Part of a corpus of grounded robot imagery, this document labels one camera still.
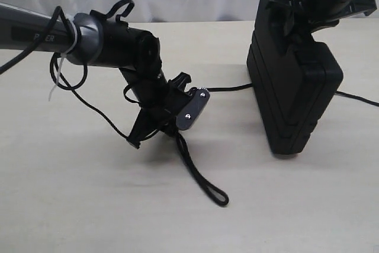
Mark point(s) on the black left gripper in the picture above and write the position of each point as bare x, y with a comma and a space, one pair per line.
165, 105

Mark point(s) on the black plastic case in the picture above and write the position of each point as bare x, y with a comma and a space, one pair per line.
294, 77

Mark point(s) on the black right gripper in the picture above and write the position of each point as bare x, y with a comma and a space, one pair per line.
276, 20

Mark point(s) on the white zip tie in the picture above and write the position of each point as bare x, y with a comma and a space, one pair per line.
62, 57

